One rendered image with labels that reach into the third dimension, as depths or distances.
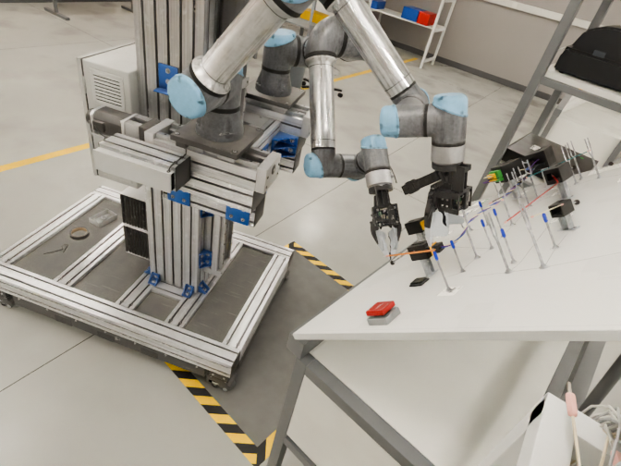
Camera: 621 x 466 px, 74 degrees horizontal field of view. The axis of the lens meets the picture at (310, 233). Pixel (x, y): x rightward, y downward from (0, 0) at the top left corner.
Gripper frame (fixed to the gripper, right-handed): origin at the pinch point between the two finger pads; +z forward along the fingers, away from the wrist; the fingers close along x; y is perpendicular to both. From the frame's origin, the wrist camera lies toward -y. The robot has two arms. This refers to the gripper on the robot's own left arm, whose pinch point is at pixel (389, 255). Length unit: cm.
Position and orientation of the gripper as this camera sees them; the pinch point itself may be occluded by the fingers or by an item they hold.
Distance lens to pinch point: 123.3
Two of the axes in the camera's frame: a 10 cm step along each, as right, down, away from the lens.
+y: -1.1, -1.1, -9.9
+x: 9.9, -1.4, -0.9
